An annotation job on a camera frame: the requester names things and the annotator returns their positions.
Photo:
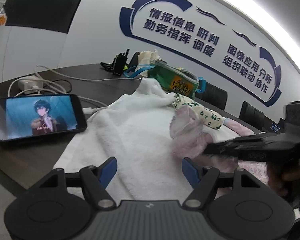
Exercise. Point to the white power adapter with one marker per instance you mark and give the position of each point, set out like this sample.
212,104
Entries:
30,85

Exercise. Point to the black office chair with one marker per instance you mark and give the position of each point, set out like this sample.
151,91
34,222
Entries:
212,96
133,58
251,116

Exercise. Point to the cream garment with green flowers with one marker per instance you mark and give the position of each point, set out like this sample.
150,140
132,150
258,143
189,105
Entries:
207,115

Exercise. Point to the blue wall lettering decal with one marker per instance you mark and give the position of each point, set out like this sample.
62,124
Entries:
125,20

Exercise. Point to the black radio in charger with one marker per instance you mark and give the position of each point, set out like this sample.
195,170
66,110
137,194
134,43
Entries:
120,62

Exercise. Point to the cream cloth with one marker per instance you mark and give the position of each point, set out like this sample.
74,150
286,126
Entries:
146,56

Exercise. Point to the blue desk sign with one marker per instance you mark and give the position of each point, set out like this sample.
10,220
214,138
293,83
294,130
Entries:
275,127

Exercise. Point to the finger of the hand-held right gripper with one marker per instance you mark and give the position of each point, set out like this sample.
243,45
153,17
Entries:
235,147

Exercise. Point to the black smartphone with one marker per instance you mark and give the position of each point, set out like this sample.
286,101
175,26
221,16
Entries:
40,117

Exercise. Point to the pink floral garment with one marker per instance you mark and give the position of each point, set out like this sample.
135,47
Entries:
187,130

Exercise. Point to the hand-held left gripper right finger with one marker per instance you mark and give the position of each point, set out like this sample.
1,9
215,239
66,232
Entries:
190,171

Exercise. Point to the white fluffy towel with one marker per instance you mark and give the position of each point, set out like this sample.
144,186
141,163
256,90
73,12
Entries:
130,135

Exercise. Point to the pink cloth with blue trim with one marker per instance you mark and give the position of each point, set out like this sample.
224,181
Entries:
240,128

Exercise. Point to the dark wall screen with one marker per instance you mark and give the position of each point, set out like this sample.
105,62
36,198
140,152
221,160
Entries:
45,5

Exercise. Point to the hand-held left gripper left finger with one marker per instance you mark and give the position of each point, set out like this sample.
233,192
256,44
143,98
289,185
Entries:
109,171

